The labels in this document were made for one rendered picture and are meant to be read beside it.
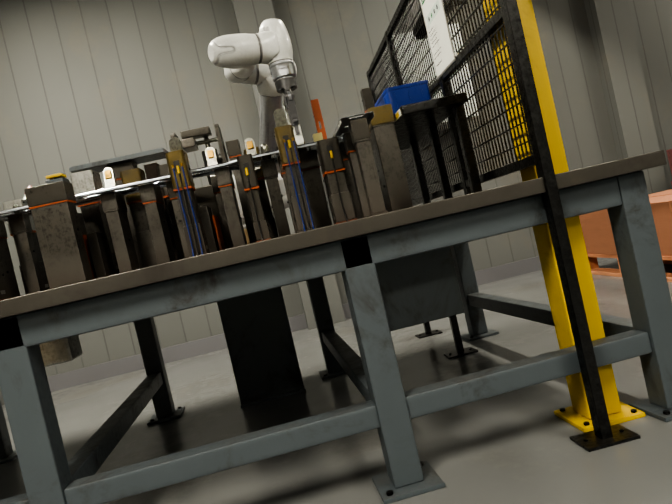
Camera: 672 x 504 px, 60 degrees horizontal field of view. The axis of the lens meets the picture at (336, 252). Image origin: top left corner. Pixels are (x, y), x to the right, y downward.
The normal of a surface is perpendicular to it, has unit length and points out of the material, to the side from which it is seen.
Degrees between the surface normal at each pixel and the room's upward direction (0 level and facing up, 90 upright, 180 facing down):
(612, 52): 90
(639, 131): 90
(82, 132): 90
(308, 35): 90
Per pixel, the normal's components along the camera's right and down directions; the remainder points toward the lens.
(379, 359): 0.13, 0.00
